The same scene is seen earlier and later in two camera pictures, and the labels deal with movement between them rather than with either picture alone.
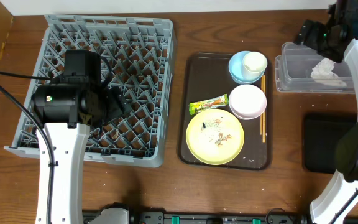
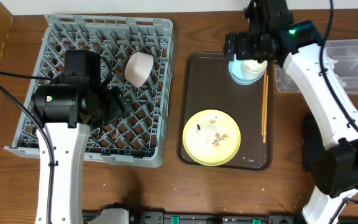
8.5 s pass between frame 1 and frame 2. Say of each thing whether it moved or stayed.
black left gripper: stayed
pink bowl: moved
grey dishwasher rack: stayed
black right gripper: moved
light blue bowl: stayed
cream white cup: stayed
